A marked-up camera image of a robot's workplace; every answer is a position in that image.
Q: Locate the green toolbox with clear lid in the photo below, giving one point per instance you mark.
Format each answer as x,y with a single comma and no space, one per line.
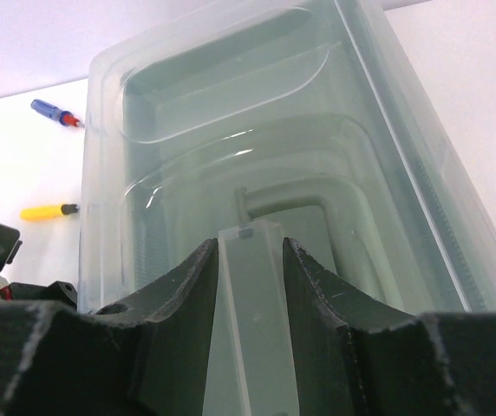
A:
252,121

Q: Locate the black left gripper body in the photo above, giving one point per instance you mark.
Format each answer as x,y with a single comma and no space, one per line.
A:
57,291

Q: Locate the yellow handled screwdriver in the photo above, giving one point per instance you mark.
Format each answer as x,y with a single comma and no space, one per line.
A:
48,212

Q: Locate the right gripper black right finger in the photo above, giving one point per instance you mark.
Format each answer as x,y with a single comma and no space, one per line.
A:
354,355

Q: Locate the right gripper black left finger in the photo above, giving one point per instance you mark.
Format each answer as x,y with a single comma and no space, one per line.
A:
146,354

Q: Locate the blue handled screwdriver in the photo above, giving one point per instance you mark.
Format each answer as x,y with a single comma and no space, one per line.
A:
52,112

